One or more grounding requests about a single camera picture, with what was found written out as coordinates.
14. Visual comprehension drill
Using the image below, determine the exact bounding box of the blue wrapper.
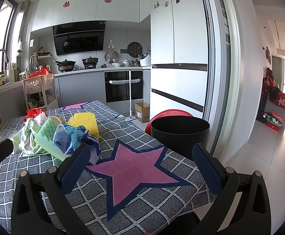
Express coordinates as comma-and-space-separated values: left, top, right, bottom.
52, 125, 101, 165

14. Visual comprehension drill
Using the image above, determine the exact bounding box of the green sponge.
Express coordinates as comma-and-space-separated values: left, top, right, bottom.
34, 118, 72, 161

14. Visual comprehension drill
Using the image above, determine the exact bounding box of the red snack bag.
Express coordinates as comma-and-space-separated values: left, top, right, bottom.
24, 108, 47, 122

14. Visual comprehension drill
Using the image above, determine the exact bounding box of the yellow sponge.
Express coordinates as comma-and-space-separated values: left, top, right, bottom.
67, 112, 99, 139

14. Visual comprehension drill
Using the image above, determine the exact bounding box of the green white plastic bag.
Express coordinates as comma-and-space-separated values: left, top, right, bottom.
10, 118, 47, 156

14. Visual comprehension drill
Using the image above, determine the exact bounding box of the white paper cup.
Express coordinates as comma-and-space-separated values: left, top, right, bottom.
48, 115, 66, 124

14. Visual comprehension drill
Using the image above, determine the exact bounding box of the black trash bin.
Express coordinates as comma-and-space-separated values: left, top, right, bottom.
151, 116, 210, 160

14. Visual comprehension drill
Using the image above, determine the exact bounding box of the kitchen faucet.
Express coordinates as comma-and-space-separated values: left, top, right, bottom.
0, 48, 10, 74

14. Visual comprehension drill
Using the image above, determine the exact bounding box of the beige storage trolley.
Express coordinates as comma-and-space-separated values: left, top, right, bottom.
22, 74, 59, 111

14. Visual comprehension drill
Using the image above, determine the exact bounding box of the red plastic stool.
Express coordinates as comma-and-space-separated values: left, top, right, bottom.
144, 109, 194, 135

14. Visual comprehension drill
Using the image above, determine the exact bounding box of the white stick vacuum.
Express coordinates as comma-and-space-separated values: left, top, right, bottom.
125, 71, 135, 121

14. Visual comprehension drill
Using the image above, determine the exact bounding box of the red basket on trolley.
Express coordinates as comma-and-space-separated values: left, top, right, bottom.
28, 68, 49, 79

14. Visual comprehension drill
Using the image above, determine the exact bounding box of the cardboard box on floor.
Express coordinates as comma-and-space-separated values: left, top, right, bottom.
135, 102, 150, 123

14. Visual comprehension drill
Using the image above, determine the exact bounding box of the black built-in oven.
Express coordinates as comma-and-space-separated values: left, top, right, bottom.
105, 70, 143, 103

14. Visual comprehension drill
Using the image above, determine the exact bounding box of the black wok on stove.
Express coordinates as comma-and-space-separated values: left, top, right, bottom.
55, 60, 76, 72

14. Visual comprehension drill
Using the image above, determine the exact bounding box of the white refrigerator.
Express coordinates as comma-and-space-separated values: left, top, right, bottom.
150, 0, 210, 118

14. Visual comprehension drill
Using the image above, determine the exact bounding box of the black pot on stove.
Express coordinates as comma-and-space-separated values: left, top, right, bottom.
82, 57, 98, 70

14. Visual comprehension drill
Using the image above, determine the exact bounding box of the white rice cooker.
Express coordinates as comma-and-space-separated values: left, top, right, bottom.
140, 53, 151, 67

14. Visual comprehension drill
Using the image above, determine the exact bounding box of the black range hood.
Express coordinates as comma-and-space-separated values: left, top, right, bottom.
53, 21, 106, 56

